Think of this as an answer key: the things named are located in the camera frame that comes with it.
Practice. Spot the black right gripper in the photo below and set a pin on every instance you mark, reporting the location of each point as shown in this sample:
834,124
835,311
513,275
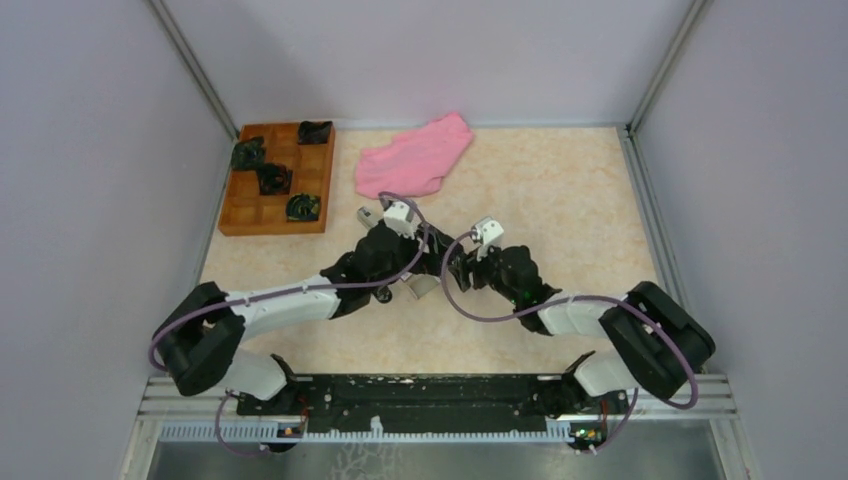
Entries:
467,263

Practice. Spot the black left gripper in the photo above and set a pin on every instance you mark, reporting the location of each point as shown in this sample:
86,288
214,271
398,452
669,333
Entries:
431,259

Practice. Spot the beige and black stapler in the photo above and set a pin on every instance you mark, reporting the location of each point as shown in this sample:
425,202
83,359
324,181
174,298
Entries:
368,217

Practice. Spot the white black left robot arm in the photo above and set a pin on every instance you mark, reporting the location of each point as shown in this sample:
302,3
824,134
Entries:
199,344

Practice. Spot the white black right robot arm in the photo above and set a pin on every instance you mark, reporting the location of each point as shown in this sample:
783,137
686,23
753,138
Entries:
657,345

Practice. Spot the pink cloth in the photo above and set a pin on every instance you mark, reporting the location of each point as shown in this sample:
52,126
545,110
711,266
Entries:
415,162

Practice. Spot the dark rolled sock back right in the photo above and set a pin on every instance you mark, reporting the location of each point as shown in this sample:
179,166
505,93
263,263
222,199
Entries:
314,133

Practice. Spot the orange wooden compartment tray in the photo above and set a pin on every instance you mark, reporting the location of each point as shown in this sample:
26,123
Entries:
246,213

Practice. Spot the dark rolled sock back left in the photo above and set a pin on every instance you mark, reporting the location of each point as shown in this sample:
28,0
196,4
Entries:
248,155

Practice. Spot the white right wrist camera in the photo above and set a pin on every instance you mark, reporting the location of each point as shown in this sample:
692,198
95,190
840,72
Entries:
487,234

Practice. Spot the aluminium frame rail right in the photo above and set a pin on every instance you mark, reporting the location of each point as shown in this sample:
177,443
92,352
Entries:
659,243

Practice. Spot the aluminium frame rail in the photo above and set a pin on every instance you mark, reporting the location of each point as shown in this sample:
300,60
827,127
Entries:
659,243
161,400

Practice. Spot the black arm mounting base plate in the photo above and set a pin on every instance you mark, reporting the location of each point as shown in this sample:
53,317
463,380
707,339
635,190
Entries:
437,404

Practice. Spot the white slotted cable duct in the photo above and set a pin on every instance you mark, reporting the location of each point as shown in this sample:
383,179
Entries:
271,432

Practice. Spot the aluminium front frame rail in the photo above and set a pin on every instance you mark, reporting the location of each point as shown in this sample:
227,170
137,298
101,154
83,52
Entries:
161,400

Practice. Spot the aluminium frame corner post right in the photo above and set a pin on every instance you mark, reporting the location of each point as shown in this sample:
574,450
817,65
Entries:
693,17

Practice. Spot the aluminium frame corner post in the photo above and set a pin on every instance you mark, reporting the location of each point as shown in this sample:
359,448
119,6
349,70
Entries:
693,17
188,58

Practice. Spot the aluminium frame corner post left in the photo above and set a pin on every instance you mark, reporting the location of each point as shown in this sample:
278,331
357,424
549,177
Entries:
188,58

